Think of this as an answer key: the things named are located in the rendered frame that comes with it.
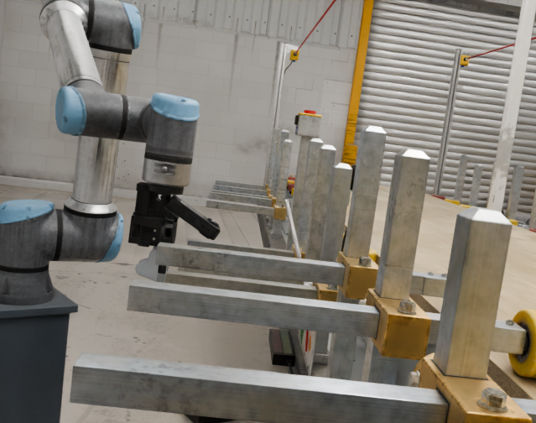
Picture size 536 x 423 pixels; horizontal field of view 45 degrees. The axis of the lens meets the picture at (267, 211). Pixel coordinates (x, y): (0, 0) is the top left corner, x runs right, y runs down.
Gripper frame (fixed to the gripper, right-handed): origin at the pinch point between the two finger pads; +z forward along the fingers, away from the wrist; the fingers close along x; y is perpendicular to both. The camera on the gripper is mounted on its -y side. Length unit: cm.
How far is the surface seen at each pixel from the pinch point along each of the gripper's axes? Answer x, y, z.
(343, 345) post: 22.6, -32.1, -0.6
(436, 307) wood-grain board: 21, -47, -8
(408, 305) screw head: 54, -32, -16
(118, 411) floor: -120, 21, 83
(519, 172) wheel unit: -170, -140, -31
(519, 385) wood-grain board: 54, -47, -8
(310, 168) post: -52, -31, -25
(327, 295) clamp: 4.9, -31.2, -4.2
